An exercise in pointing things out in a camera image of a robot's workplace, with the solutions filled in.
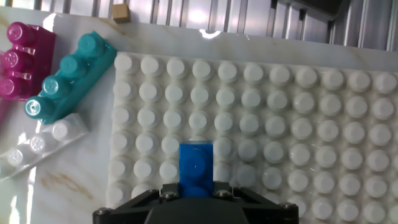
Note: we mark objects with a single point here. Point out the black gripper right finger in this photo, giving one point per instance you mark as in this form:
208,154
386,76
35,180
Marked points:
222,188

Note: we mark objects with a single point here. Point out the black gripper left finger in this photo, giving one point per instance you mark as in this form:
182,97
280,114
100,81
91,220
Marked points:
170,189

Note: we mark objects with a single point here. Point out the blue four-stud block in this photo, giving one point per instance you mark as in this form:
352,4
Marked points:
196,165

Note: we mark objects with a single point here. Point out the white studded baseplate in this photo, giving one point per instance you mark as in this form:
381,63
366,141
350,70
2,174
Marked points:
280,124

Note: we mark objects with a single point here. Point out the white four-stud block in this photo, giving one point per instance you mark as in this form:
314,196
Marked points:
46,143

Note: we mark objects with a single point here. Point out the teal four-stud block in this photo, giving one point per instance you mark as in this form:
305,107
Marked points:
71,84

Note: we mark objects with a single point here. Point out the small wooden cube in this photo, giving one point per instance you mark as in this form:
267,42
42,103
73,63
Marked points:
121,13

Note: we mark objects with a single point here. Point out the magenta three-stud block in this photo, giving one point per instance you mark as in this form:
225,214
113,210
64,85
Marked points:
37,62

